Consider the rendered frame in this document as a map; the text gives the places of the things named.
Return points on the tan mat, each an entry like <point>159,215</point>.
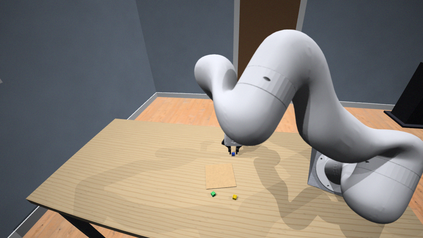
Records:
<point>219,176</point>

